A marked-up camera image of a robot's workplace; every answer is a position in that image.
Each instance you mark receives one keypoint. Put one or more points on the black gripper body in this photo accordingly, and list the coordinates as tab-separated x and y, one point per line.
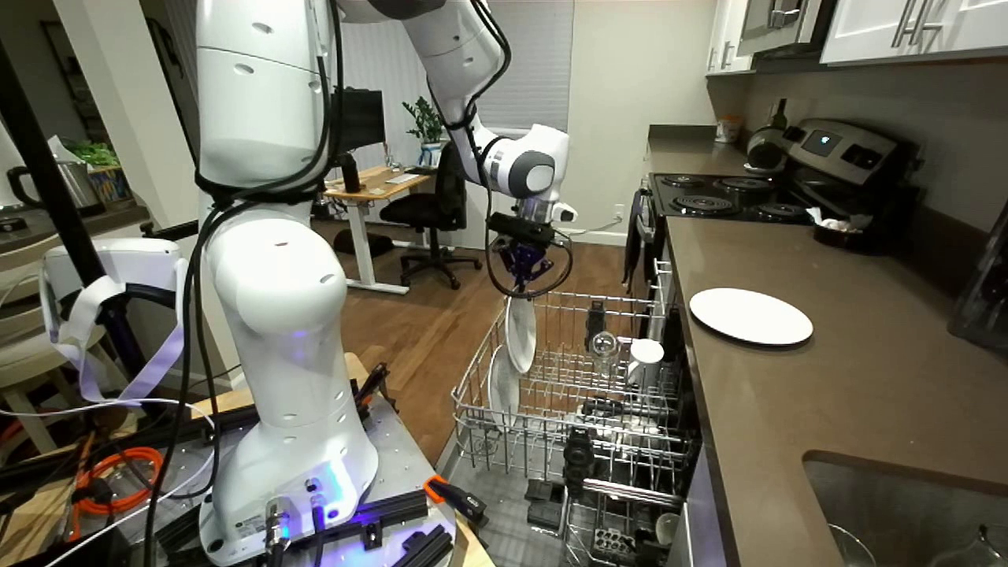
530	256

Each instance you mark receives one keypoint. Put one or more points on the white plate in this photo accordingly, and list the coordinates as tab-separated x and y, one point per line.
503	395
750	315
522	333

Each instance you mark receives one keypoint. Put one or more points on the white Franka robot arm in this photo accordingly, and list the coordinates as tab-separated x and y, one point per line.
273	294

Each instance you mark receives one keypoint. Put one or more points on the built-in dishwasher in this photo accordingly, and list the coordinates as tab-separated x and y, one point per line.
489	524

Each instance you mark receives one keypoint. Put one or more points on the lower dishwasher rack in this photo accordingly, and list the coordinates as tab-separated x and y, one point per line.
632	524

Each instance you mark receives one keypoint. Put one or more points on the clear drinking glass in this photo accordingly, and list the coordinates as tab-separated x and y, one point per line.
603	343

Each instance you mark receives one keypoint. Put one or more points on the black office chair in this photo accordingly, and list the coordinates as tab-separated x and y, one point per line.
445	200

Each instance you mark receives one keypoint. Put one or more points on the white cup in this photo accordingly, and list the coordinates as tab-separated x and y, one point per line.
647	352

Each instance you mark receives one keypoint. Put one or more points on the green potted plant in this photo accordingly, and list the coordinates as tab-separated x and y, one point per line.
426	122

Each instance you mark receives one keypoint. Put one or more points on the wooden desk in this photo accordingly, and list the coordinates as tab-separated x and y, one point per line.
368	190

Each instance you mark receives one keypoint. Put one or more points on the light wooden board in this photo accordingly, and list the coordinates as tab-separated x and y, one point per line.
357	368

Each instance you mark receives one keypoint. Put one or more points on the grey robot mounting table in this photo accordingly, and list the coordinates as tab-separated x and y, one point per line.
403	441

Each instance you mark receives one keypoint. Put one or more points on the grey window blind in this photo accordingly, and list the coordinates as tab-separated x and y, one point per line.
541	63

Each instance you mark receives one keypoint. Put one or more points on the black stainless stove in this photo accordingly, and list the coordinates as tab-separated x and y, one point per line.
726	193

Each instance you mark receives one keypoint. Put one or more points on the black computer monitor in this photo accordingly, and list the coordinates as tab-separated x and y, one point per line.
363	120

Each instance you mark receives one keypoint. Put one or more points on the black clamp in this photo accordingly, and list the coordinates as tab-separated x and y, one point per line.
399	508

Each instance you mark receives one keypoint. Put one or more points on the dark kettle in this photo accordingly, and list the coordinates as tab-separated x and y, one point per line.
771	146

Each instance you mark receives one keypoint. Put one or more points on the white upper cabinet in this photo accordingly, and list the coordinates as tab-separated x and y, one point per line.
726	33
945	26

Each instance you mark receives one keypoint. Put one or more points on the black tray with items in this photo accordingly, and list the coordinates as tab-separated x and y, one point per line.
844	231

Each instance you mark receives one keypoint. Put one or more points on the stainless kitchen sink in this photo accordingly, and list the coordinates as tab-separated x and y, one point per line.
901	514

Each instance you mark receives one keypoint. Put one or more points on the black pole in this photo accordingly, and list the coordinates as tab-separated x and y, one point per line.
41	168

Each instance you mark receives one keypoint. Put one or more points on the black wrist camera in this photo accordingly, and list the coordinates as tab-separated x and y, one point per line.
522	228

